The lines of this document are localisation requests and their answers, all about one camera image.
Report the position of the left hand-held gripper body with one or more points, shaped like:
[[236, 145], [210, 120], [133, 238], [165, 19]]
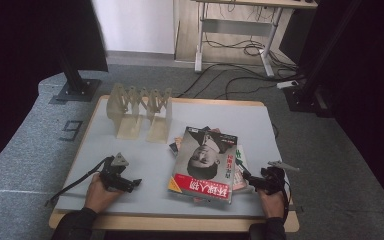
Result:
[[111, 176]]

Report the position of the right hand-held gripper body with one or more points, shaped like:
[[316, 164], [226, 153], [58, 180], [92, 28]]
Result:
[[271, 180]]

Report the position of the red-brown cover magazine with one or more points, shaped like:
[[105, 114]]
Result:
[[240, 182]]

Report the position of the portrait cover magazine red title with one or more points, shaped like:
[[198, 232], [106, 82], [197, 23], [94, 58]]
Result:
[[206, 160]]

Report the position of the beige expandable book rack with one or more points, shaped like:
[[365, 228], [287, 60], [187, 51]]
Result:
[[130, 113]]

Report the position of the person's left hand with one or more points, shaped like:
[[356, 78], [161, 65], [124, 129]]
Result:
[[100, 198]]

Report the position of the person's right hand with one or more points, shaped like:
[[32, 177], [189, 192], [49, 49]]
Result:
[[273, 205]]

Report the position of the wooden table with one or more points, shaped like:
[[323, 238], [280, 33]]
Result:
[[180, 224]]

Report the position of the black stand with square base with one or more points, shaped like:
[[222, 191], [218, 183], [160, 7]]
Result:
[[76, 88]]

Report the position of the white power strip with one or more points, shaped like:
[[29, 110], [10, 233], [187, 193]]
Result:
[[287, 84]]

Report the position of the wooden desk with metal legs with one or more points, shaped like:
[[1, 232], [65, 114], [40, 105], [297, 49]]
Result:
[[236, 27]]

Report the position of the light wooden panel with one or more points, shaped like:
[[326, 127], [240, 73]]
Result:
[[186, 33]]

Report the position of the black slanted stand post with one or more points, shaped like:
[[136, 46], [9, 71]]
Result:
[[323, 56]]

